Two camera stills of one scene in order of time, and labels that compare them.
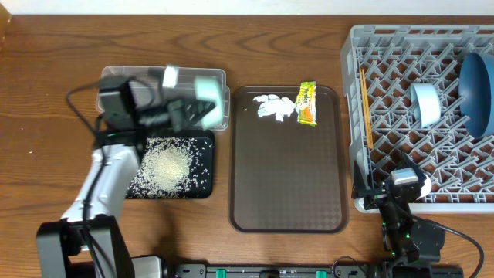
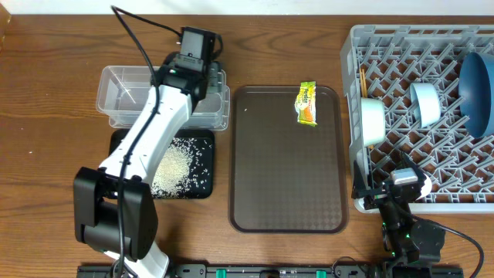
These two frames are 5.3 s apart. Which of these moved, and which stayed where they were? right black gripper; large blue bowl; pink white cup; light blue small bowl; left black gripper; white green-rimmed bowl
Moved: white green-rimmed bowl; left black gripper
Stayed: light blue small bowl; pink white cup; large blue bowl; right black gripper
